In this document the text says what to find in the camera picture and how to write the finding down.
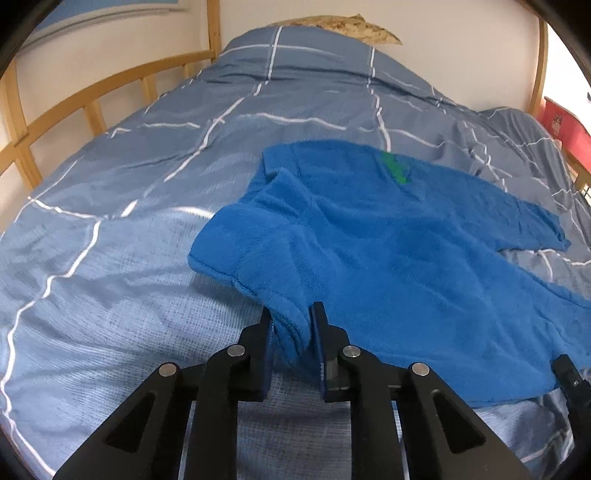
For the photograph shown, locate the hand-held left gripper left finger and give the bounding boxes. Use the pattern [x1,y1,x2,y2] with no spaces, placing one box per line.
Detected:
[54,307,278,480]

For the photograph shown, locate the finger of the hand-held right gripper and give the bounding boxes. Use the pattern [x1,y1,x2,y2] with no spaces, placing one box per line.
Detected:
[553,354,591,457]

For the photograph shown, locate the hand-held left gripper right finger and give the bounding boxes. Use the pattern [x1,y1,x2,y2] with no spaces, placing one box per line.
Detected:
[309,302,532,480]

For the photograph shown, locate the wooden bed frame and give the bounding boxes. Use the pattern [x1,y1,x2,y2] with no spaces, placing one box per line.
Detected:
[0,0,591,199]

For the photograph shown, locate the blue wall poster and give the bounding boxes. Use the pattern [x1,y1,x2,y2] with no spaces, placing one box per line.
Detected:
[18,0,190,51]

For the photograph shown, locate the beige patterned pillow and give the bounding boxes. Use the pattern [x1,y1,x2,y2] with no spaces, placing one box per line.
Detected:
[265,14,403,47]

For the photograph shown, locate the red storage box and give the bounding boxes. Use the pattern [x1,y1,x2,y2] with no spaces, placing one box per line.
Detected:
[544,96,591,162]

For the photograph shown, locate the blue checked duvet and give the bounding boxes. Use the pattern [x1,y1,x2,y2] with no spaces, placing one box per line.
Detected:
[0,25,591,480]

